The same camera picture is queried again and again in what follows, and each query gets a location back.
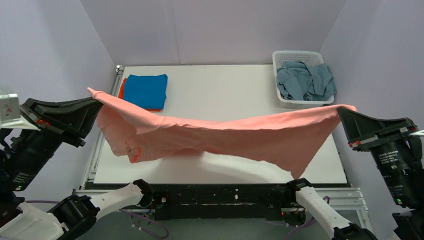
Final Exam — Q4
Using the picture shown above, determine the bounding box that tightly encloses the pink t shirt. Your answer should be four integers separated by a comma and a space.
89, 89, 356, 179

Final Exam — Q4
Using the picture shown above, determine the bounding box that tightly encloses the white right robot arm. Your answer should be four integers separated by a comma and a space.
285, 107, 424, 240

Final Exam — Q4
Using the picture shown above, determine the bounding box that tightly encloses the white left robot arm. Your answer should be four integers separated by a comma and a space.
0, 95, 153, 240

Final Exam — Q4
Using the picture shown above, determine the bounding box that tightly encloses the folded orange t shirt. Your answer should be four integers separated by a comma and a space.
117, 78, 162, 112

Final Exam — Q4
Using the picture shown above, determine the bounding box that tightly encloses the folded blue t shirt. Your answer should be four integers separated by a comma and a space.
123, 74, 168, 109

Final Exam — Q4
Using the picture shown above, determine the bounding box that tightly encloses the grey-blue t shirt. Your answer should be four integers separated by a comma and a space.
276, 61, 337, 101

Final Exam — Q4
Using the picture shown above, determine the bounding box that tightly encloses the white plastic basket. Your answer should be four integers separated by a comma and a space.
272, 50, 335, 109

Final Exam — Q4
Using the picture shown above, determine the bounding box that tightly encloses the aluminium frame rail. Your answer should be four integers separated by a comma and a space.
62, 65, 377, 240

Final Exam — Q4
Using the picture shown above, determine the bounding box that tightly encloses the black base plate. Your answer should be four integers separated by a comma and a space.
126, 183, 305, 221

